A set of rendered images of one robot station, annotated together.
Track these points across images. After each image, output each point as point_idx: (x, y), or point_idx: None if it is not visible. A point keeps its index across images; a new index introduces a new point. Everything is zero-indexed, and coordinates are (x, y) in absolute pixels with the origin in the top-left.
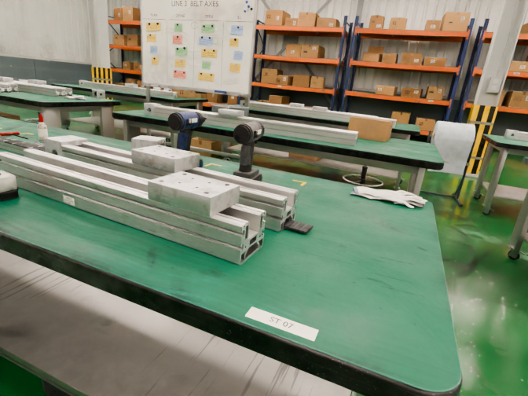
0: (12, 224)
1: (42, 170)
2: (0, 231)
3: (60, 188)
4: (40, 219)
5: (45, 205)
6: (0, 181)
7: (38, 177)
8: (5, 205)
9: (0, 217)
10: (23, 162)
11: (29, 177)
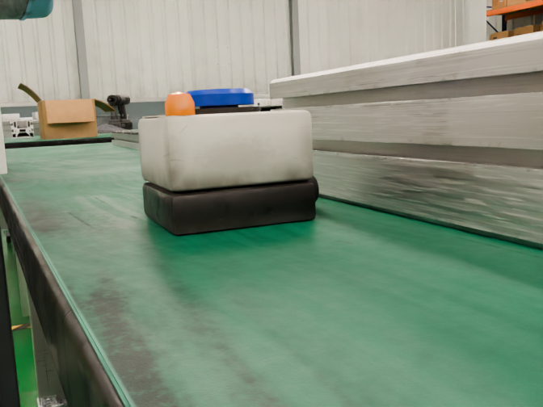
0: (234, 341)
1: (429, 75)
2: (123, 393)
3: (516, 165)
4: (432, 330)
5: (437, 251)
6: (250, 126)
7: (401, 121)
8: (251, 241)
9: (199, 287)
10: (346, 73)
11: (364, 135)
